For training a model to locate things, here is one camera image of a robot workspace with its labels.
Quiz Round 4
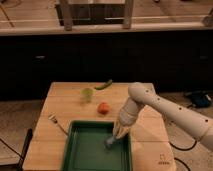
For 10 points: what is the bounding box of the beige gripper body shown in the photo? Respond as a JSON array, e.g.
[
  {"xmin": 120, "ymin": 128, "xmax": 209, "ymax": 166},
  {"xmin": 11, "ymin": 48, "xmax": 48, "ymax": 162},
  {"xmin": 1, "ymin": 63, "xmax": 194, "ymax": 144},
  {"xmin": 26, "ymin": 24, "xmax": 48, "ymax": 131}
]
[{"xmin": 113, "ymin": 122, "xmax": 131, "ymax": 139}]

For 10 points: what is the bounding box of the blue-grey sponge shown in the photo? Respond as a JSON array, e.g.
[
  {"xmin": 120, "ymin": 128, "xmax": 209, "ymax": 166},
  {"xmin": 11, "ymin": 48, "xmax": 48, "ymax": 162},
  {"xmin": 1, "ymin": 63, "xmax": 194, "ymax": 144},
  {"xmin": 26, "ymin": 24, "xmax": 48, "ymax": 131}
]
[{"xmin": 104, "ymin": 136, "xmax": 117, "ymax": 149}]

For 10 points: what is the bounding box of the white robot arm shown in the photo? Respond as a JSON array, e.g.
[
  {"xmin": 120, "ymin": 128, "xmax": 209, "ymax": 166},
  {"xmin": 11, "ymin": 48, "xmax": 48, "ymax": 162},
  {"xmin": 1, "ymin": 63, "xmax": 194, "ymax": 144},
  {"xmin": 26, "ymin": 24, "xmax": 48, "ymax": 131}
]
[{"xmin": 113, "ymin": 82, "xmax": 213, "ymax": 151}]

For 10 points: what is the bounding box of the green plastic tray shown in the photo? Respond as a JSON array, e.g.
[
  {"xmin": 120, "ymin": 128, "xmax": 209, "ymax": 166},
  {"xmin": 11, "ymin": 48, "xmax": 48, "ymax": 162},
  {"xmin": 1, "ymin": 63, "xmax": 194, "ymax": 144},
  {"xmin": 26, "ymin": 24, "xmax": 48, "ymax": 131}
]
[{"xmin": 60, "ymin": 121, "xmax": 133, "ymax": 171}]

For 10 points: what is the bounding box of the orange tomato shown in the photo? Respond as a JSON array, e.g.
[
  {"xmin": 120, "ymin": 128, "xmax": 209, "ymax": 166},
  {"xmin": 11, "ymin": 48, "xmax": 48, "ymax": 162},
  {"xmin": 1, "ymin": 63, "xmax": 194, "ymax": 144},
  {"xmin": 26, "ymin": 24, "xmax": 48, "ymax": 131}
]
[{"xmin": 97, "ymin": 102, "xmax": 110, "ymax": 114}]

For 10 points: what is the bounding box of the green chili pepper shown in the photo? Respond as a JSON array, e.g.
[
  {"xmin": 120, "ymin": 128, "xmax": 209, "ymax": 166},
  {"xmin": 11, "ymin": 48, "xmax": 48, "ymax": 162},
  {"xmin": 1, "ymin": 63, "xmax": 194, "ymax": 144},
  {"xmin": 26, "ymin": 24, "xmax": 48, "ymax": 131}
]
[{"xmin": 94, "ymin": 79, "xmax": 113, "ymax": 90}]

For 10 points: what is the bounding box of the green plastic cup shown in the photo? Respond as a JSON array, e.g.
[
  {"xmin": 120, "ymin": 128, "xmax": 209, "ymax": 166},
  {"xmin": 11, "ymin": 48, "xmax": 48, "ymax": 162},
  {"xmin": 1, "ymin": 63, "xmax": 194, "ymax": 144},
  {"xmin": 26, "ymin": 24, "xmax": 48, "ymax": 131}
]
[{"xmin": 81, "ymin": 88, "xmax": 93, "ymax": 103}]

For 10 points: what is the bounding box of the dark blue object on floor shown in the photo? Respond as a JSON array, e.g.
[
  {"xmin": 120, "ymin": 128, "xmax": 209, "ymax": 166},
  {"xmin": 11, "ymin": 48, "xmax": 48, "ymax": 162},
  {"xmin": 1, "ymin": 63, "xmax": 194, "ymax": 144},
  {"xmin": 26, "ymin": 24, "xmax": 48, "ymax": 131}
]
[{"xmin": 185, "ymin": 91, "xmax": 212, "ymax": 108}]

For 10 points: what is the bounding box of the black bar at table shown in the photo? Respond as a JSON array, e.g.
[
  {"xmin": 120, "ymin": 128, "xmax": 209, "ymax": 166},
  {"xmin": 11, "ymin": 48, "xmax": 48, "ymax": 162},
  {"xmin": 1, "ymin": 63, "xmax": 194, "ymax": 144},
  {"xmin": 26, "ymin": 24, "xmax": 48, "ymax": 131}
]
[{"xmin": 17, "ymin": 128, "xmax": 33, "ymax": 171}]

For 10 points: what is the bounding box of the black cable on floor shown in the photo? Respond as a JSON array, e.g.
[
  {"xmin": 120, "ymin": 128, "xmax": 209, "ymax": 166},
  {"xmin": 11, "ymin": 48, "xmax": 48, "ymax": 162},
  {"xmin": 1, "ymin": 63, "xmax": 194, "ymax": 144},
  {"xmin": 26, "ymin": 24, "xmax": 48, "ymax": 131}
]
[{"xmin": 168, "ymin": 131, "xmax": 199, "ymax": 171}]

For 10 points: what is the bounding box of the wooden stool frame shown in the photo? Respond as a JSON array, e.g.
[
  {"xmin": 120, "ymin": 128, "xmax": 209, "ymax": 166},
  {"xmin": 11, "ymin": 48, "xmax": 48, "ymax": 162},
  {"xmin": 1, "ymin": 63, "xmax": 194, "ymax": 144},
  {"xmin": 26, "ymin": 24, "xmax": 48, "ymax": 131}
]
[{"xmin": 55, "ymin": 0, "xmax": 134, "ymax": 31}]

